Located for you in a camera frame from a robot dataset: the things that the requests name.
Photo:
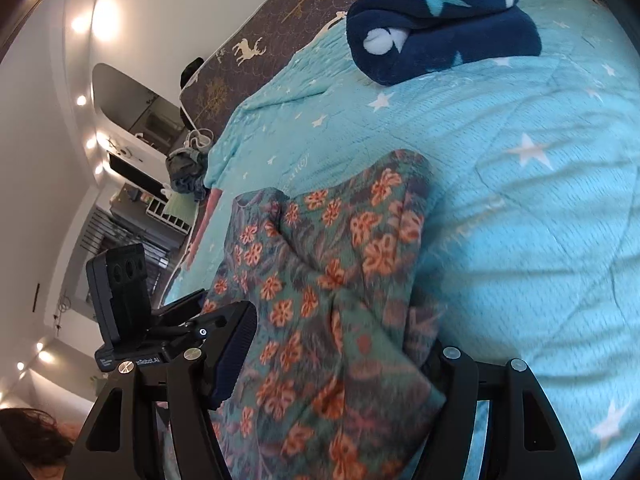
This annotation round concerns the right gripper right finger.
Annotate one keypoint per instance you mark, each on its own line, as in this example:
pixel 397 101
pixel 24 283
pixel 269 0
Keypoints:
pixel 433 363

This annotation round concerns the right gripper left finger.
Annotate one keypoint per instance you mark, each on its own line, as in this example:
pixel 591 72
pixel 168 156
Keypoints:
pixel 229 334

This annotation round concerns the floral teal garment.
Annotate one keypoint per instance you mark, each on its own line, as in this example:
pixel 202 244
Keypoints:
pixel 333 385

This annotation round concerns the pile of dark clothes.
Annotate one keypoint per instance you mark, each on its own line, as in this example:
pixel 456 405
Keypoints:
pixel 186 170

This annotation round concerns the green pillow at bedside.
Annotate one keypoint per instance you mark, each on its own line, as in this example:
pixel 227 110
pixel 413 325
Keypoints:
pixel 182 207

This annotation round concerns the folded coral pink garment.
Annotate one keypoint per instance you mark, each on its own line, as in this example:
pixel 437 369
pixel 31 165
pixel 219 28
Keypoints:
pixel 205 213

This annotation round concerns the light blue star quilt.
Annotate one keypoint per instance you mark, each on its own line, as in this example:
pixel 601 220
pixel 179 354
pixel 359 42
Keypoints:
pixel 530 247

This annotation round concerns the navy star fleece garment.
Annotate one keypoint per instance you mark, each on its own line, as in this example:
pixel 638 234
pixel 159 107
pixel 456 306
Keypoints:
pixel 393 41

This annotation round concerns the grey deer pattern mattress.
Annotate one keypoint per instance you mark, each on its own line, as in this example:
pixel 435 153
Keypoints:
pixel 213 87

